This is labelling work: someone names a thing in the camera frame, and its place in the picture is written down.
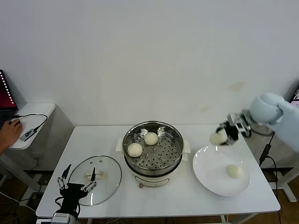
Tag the perforated steel steamer basket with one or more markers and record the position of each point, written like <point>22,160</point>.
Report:
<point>163,161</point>

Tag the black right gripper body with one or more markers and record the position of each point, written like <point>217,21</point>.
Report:
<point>231,133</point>

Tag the person's bare hand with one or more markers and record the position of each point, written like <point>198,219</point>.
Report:
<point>11,134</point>

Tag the person's bare forearm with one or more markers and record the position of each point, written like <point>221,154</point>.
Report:
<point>2,149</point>

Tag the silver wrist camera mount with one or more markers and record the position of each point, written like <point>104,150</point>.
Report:
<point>60,219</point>
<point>240,126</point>

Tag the white side table with label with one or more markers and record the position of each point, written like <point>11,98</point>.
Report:
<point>290,193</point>

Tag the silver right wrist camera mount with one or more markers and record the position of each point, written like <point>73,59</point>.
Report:
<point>240,126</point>

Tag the grey usb hub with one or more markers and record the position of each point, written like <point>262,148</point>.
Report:
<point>28,135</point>

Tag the laptop with red screen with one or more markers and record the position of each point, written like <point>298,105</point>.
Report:
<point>7,98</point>

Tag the grey laptop with dark screen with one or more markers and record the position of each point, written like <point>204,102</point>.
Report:
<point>295,95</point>

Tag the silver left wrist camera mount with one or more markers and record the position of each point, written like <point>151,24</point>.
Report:
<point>60,219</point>

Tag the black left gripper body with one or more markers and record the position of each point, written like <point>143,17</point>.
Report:
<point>71,193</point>

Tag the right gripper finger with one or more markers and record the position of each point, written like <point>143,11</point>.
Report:
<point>227,142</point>
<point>222,128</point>

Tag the cream electric cooker pot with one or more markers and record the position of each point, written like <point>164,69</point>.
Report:
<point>149,180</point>

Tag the white round plate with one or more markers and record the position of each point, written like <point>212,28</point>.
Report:
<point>210,170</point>

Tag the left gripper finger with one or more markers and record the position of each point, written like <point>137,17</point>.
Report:
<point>93,180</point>
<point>62,180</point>

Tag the white steamed baozi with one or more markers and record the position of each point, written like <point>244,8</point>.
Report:
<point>150,138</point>
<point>216,138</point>
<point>234,172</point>
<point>135,149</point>

